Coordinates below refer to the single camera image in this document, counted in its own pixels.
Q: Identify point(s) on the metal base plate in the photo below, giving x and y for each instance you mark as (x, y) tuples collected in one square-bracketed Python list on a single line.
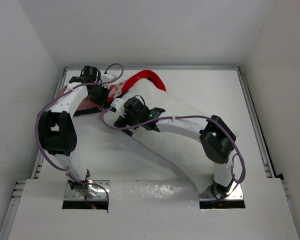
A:
[(100, 190), (235, 193)]

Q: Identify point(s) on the white pillow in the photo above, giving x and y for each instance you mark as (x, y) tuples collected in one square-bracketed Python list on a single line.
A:
[(186, 153)]

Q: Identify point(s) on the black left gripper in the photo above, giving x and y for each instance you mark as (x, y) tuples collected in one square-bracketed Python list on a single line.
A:
[(102, 101)]

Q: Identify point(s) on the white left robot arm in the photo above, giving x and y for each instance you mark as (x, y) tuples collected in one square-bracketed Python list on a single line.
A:
[(55, 133)]

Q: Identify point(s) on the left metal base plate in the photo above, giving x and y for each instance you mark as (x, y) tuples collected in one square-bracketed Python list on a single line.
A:
[(100, 190)]

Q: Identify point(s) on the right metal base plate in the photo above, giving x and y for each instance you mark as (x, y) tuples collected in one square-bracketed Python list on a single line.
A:
[(235, 193)]

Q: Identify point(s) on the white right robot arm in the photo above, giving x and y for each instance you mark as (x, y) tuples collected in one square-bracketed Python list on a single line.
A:
[(217, 140)]

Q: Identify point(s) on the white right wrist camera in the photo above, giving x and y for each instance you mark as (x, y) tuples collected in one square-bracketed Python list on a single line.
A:
[(117, 104)]

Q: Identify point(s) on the red patterned pillowcase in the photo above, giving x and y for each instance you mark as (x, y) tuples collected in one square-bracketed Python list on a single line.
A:
[(116, 90)]

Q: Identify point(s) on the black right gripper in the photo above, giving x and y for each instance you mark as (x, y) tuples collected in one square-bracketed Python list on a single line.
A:
[(124, 120)]

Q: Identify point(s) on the aluminium table frame rail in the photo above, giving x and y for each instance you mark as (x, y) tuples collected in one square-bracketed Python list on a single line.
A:
[(261, 143)]

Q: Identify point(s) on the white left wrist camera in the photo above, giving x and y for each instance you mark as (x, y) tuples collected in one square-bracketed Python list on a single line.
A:
[(107, 79)]

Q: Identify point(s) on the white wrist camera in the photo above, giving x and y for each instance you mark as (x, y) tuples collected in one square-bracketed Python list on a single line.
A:
[(107, 79), (117, 104)]

